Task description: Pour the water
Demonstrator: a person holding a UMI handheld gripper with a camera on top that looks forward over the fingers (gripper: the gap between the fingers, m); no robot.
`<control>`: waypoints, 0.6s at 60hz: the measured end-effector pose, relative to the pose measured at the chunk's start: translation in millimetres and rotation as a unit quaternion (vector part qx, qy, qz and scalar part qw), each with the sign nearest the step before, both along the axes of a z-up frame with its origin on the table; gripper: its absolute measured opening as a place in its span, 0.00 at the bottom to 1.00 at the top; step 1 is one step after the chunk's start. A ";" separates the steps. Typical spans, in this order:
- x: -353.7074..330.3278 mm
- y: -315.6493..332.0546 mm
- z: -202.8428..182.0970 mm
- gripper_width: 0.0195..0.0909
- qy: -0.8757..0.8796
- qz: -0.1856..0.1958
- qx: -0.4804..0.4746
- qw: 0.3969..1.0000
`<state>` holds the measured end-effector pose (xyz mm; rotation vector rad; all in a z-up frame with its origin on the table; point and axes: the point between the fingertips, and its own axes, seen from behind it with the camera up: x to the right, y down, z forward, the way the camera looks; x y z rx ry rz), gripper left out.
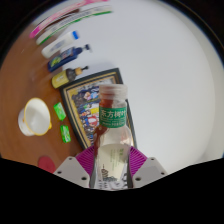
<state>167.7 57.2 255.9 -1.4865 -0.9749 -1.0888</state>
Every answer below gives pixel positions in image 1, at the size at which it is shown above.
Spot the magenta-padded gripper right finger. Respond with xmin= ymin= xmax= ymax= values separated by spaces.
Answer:
xmin=128 ymin=145 xmax=169 ymax=189

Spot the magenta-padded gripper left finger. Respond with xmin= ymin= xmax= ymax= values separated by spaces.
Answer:
xmin=53 ymin=146 xmax=98 ymax=189

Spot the clear green-labelled drink bottle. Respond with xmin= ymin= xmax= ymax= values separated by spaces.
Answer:
xmin=91 ymin=83 xmax=133 ymax=190

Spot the flat round red coaster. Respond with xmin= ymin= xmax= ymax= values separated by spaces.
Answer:
xmin=37 ymin=155 xmax=57 ymax=174

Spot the framed group picture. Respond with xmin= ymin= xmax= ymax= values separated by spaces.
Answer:
xmin=59 ymin=67 xmax=138 ymax=151

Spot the white yellow-rimmed mug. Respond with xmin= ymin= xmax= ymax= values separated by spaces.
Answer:
xmin=17 ymin=97 xmax=53 ymax=137

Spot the dark amber pump bottle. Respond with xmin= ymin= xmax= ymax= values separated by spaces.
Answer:
xmin=51 ymin=65 xmax=90 ymax=90

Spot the dark blue pump bottle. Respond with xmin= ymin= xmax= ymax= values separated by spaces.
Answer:
xmin=47 ymin=44 xmax=92 ymax=73

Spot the white blue-capped bottle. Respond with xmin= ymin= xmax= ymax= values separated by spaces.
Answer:
xmin=40 ymin=30 xmax=80 ymax=59

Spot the green and white long box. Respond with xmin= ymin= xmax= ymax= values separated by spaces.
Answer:
xmin=35 ymin=4 xmax=113 ymax=46

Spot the pink and white long box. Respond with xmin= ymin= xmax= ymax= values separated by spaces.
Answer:
xmin=28 ymin=0 xmax=111 ymax=39

